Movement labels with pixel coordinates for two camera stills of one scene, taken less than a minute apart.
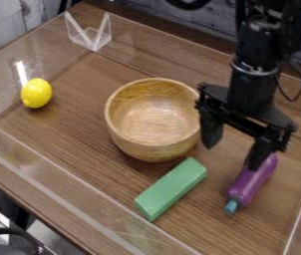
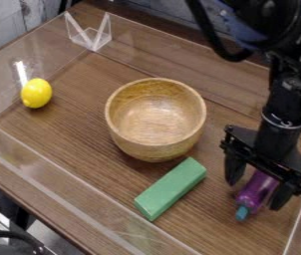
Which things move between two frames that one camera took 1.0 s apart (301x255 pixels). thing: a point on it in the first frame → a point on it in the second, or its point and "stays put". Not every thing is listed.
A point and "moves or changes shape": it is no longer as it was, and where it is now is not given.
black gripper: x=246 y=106 → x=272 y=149
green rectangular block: x=184 y=176 stays put
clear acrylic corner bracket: x=90 y=38 stays put
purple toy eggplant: x=252 y=183 moves or changes shape
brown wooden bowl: x=153 y=119 stays put
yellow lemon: x=37 y=93 stays put
